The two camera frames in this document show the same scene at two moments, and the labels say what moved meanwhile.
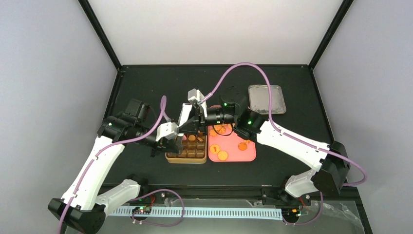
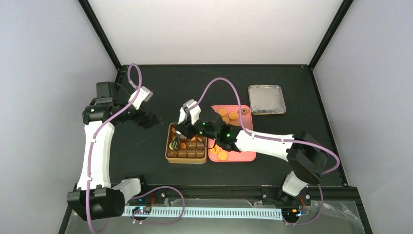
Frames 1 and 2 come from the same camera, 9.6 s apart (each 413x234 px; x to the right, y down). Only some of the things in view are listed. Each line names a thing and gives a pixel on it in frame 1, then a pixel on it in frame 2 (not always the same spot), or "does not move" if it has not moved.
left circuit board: x=141 y=210 does not move
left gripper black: x=163 y=144 -> x=146 y=121
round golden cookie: x=222 y=155 does not move
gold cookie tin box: x=194 y=150 does not move
